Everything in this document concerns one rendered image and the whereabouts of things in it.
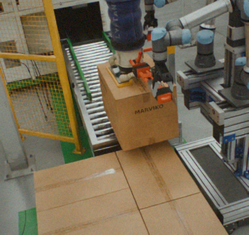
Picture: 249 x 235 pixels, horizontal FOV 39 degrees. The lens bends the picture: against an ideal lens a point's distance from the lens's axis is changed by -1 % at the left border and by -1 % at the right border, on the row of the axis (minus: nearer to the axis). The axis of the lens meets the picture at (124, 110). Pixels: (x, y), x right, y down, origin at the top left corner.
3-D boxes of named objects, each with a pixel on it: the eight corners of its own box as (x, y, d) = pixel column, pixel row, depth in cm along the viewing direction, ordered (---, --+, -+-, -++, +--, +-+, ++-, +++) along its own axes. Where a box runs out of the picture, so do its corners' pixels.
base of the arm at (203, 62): (209, 57, 263) (209, 45, 258) (220, 65, 251) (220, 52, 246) (190, 62, 261) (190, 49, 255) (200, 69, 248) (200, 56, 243)
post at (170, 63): (169, 138, 357) (164, 44, 305) (176, 136, 358) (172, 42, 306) (172, 142, 352) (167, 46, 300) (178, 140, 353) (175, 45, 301)
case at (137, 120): (103, 109, 289) (96, 63, 268) (151, 98, 296) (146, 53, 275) (123, 152, 238) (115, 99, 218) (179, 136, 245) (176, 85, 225)
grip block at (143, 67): (132, 73, 224) (131, 64, 221) (147, 70, 226) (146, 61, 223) (136, 79, 217) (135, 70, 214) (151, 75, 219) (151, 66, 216)
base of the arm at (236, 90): (247, 85, 222) (248, 71, 217) (261, 96, 209) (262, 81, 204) (225, 91, 219) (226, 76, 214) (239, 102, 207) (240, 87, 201)
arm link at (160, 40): (169, 30, 171) (151, 32, 170) (170, 51, 176) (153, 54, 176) (166, 25, 177) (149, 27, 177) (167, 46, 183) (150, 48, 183)
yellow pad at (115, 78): (105, 68, 259) (104, 62, 256) (118, 65, 261) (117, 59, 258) (118, 88, 230) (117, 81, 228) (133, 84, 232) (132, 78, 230)
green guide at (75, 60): (62, 45, 459) (60, 38, 454) (69, 43, 461) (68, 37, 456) (81, 102, 325) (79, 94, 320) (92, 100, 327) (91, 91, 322)
